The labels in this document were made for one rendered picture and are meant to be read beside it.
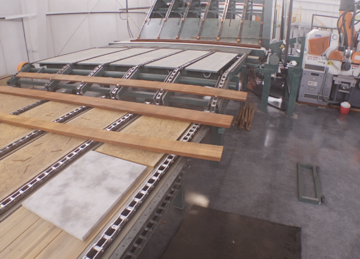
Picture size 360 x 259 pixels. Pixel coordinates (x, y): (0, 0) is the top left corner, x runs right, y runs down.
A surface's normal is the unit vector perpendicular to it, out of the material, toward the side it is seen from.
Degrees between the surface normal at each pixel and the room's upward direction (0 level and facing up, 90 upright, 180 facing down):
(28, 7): 90
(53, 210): 0
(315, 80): 90
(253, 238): 0
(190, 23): 47
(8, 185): 0
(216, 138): 90
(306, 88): 90
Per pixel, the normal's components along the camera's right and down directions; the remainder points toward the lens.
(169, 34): -0.27, -0.33
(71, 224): 0.00, -0.90
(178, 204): -0.37, 0.40
